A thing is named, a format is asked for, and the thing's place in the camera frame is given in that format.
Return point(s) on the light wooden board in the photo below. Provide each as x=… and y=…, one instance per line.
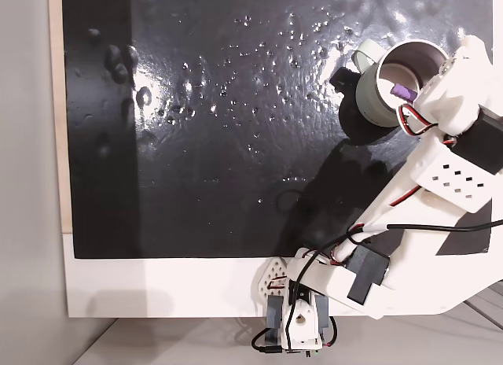
x=59, y=125

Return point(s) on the black rubber mat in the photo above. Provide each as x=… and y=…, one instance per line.
x=236, y=144

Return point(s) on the purple ribbed pen grip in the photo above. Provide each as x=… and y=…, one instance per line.
x=402, y=92

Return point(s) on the mint green steel mug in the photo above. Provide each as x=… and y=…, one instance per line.
x=367, y=97

